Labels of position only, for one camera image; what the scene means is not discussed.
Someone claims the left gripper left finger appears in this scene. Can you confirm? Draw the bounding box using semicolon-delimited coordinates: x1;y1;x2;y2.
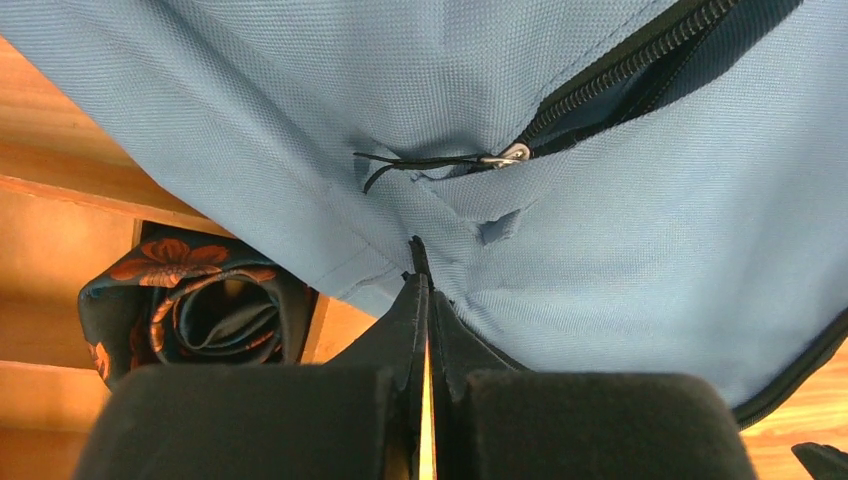
74;274;430;479

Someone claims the wooden compartment tray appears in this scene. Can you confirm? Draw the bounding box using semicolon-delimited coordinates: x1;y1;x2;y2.
1;42;375;479

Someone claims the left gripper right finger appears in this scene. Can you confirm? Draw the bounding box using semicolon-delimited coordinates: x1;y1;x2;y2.
427;293;755;479

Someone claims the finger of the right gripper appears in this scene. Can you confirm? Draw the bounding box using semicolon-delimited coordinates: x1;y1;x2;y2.
791;442;847;480

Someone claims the blue student backpack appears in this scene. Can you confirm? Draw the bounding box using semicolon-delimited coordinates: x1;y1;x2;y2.
1;1;847;425

